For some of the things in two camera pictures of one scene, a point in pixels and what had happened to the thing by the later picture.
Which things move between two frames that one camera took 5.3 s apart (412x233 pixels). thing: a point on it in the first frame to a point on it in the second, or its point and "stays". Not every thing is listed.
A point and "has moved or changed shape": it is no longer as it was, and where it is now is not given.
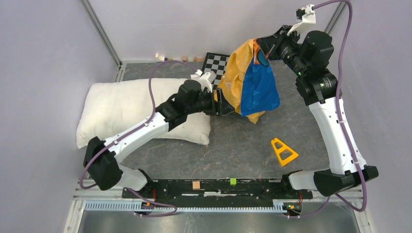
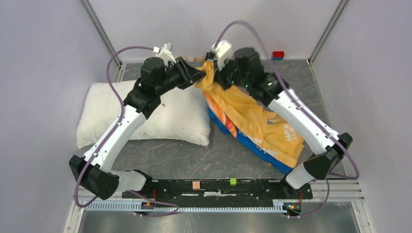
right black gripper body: (284, 46) to (229, 75)
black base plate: (245, 191) stays
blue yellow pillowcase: (249, 87) has moved or changed shape
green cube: (233, 181) stays
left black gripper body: (216, 108) to (181, 78)
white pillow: (109, 104) stays
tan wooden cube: (196, 185) stays
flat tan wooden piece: (197, 59) stays
